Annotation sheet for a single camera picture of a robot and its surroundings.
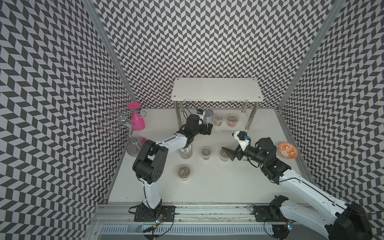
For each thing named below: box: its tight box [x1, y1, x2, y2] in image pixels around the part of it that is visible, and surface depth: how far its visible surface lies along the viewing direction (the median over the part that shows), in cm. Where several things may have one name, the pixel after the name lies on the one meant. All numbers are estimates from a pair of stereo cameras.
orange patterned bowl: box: [278, 142, 299, 160], surface depth 95 cm
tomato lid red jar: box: [179, 143, 193, 159], surface depth 89 cm
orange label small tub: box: [213, 114, 224, 127], surface depth 101 cm
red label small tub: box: [227, 114, 239, 128], surface depth 99 cm
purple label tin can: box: [203, 109, 213, 125], surface depth 98 cm
